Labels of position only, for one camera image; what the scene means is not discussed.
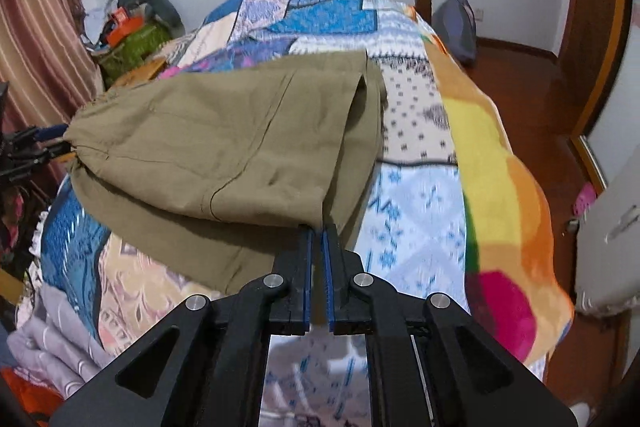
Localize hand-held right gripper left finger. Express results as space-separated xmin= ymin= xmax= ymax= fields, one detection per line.
xmin=50 ymin=224 xmax=316 ymax=427

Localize striped brown curtain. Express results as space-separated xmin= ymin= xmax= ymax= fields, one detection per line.
xmin=0 ymin=0 xmax=106 ymax=132

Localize orange box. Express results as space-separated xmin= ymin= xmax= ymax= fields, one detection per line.
xmin=104 ymin=7 xmax=144 ymax=46

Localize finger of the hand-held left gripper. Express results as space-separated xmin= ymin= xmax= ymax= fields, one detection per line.
xmin=11 ymin=124 xmax=70 ymax=146
xmin=0 ymin=141 xmax=74 ymax=180

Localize grey striped cloth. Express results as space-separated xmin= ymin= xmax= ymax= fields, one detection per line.
xmin=6 ymin=282 xmax=117 ymax=400

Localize khaki pants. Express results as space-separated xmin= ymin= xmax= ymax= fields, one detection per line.
xmin=63 ymin=49 xmax=389 ymax=296

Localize green cloth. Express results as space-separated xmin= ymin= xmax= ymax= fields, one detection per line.
xmin=96 ymin=23 xmax=174 ymax=88

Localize orange cloth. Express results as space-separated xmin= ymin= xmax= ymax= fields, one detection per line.
xmin=0 ymin=366 xmax=66 ymax=427

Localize wooden door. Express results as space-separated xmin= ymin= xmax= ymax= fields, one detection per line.
xmin=554 ymin=0 xmax=635 ymax=158

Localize grey blue backpack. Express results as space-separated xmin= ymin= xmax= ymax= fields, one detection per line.
xmin=431 ymin=0 xmax=479 ymax=66

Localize pink slippers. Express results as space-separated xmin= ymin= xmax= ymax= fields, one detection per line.
xmin=573 ymin=183 xmax=598 ymax=217

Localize white cabinet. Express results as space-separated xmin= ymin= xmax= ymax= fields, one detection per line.
xmin=573 ymin=146 xmax=640 ymax=320

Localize patchwork printed blanket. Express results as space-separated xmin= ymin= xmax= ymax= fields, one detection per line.
xmin=15 ymin=0 xmax=501 ymax=427

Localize orange yellow fleece blanket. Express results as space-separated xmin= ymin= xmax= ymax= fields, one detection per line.
xmin=404 ymin=4 xmax=576 ymax=382

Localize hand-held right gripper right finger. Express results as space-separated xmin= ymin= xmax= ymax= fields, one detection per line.
xmin=322 ymin=224 xmax=579 ymax=427

